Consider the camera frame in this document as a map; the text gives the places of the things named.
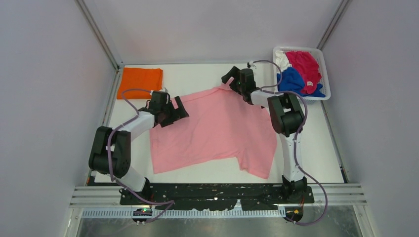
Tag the white plastic basket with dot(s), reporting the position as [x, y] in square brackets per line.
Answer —
[318, 55]

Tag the white slotted cable duct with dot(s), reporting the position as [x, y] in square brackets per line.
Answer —
[147, 213]

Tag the magenta t shirt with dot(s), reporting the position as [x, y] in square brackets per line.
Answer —
[308, 68]

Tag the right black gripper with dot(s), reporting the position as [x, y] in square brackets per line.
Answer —
[234, 72]

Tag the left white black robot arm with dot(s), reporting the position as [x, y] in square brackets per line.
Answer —
[111, 149]

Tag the aluminium frame rail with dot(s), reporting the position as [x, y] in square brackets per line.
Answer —
[95, 20]

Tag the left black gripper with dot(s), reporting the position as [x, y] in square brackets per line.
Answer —
[177, 114]

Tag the blue t shirt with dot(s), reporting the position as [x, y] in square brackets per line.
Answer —
[293, 81]

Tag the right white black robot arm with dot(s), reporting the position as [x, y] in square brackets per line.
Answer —
[287, 119]

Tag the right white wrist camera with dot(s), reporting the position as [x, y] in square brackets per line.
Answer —
[251, 65]

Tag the white t shirt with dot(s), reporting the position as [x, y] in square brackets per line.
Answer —
[282, 60]

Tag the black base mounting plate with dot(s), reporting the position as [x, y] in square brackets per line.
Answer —
[213, 197]

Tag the pink t shirt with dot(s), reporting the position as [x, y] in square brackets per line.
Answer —
[220, 125]

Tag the folded orange t shirt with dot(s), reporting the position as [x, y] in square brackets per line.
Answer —
[147, 79]

